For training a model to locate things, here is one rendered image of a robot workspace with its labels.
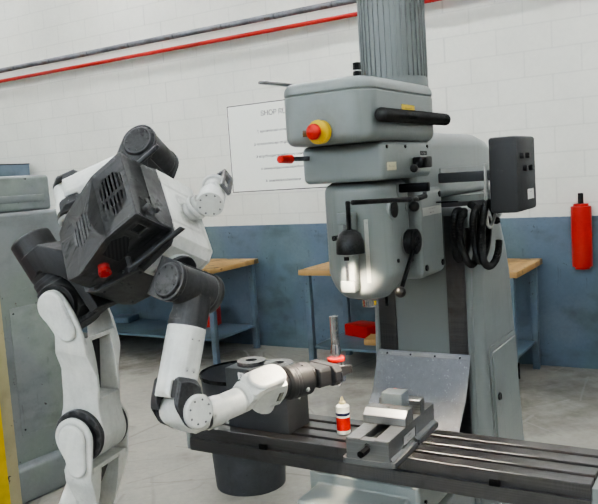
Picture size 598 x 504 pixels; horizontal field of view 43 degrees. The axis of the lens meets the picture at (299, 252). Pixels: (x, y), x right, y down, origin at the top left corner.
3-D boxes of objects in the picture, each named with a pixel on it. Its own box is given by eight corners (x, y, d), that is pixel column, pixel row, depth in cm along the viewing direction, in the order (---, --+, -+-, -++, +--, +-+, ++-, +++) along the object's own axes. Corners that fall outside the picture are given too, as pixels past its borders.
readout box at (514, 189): (523, 212, 205) (520, 135, 203) (490, 213, 210) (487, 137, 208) (540, 207, 222) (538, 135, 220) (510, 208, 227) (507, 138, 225)
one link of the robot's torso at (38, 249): (-1, 253, 199) (42, 215, 193) (31, 247, 211) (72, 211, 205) (54, 341, 196) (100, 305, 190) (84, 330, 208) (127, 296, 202)
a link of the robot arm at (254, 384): (292, 376, 187) (252, 393, 177) (281, 401, 191) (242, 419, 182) (275, 359, 190) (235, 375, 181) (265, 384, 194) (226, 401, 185)
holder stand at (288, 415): (289, 435, 220) (284, 368, 218) (228, 426, 232) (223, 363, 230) (309, 422, 230) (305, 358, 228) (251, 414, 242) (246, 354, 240)
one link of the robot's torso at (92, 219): (50, 313, 173) (157, 225, 161) (31, 204, 192) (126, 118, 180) (143, 341, 196) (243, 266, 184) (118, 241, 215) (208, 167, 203)
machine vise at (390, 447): (394, 469, 190) (392, 427, 189) (341, 462, 197) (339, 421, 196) (439, 425, 220) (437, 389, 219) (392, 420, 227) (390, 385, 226)
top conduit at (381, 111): (387, 120, 181) (386, 106, 180) (371, 122, 183) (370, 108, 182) (451, 125, 219) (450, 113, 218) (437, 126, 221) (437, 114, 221)
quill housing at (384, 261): (390, 302, 197) (384, 180, 194) (322, 300, 208) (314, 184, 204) (418, 290, 213) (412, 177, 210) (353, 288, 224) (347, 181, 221)
